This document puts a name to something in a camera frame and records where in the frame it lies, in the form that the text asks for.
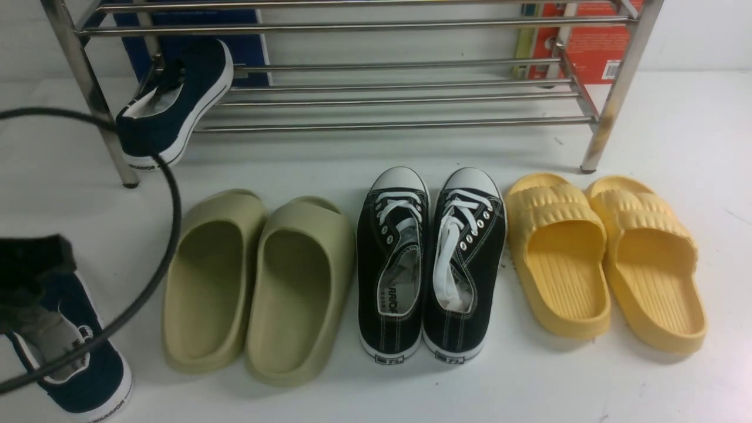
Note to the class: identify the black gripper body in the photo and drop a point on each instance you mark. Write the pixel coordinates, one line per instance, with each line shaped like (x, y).
(25, 264)

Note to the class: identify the stainless steel shoe rack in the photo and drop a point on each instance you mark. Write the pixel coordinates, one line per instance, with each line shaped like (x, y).
(639, 23)

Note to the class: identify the blue box behind rack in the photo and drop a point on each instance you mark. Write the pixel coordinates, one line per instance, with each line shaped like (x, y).
(247, 49)

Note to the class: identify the red box behind rack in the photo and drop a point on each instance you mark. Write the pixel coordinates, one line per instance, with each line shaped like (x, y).
(595, 51)

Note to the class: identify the olive green slide left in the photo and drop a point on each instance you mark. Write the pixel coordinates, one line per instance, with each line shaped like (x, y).
(210, 282)

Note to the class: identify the olive green slide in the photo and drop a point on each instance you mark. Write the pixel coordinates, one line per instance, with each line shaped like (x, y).
(210, 282)
(304, 269)

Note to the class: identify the olive green slide right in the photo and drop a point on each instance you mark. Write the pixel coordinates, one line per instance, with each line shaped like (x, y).
(304, 269)

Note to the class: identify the black canvas sneaker left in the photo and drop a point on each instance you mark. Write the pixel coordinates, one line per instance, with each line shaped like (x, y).
(392, 245)

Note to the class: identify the black canvas sneaker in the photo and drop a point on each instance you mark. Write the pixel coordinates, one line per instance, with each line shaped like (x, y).
(467, 240)
(392, 245)

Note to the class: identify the black canvas sneaker right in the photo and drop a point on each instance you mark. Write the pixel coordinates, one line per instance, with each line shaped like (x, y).
(467, 240)

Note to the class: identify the yellow slide left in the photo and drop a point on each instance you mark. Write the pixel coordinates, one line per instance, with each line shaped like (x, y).
(557, 246)

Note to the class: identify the yellow slide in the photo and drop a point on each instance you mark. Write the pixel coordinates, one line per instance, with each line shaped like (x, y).
(557, 246)
(650, 264)

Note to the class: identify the yellow slide right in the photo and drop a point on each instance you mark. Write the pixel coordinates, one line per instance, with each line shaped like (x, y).
(650, 264)

